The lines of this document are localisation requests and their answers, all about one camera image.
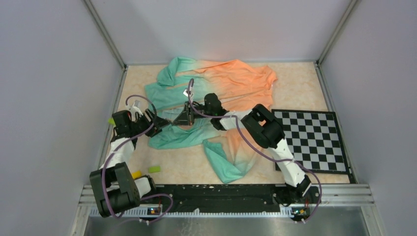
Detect lime green curved block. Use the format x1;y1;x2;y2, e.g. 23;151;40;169
108;118;116;125

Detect aluminium front rail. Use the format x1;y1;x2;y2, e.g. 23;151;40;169
76;184;375;225

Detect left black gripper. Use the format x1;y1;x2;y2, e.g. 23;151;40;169
129;108;171;137

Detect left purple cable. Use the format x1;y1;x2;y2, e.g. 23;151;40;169
101;94;175;224

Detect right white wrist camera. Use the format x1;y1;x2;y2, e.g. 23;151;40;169
183;86;194;102

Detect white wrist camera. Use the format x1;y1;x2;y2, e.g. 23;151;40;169
126;100;143;116
183;86;194;102

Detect teal and orange jacket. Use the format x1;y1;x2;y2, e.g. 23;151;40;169
145;57;277;183

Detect purple cable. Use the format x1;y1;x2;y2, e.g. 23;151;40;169
187;78;323;224
101;94;175;224

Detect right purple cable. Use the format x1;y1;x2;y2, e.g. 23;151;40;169
187;78;323;224

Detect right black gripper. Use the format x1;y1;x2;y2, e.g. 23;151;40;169
172;101;214;127

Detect yellow block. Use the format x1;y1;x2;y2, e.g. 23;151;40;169
132;171;142;180

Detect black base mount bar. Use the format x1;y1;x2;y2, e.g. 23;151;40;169
140;184;319;213

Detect black white checkerboard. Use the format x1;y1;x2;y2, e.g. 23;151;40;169
272;109;351;175

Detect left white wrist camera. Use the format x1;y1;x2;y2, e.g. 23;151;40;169
126;100;143;116

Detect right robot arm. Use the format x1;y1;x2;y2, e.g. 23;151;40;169
172;93;312;203

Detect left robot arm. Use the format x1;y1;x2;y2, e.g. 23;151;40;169
89;109;170;218

